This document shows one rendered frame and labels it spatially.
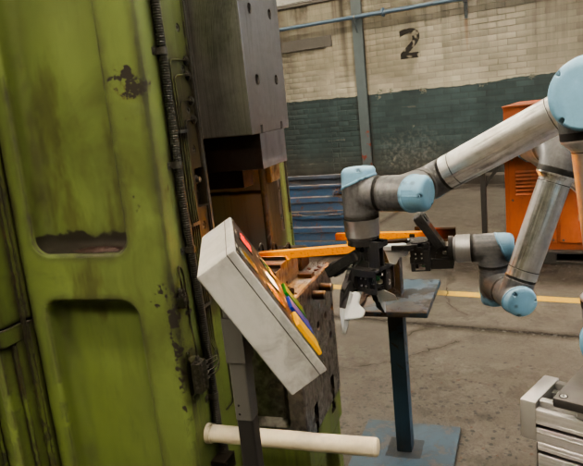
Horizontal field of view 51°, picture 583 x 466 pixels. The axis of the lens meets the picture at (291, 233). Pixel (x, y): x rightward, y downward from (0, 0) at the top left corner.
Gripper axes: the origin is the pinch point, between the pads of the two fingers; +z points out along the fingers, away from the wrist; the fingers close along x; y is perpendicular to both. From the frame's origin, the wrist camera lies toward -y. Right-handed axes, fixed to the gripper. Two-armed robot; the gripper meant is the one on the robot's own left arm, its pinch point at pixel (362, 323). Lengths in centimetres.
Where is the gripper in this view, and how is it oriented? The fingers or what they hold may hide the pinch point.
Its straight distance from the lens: 139.9
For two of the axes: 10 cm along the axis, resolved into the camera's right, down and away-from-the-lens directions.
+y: 7.3, 0.7, -6.8
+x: 6.8, -2.2, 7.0
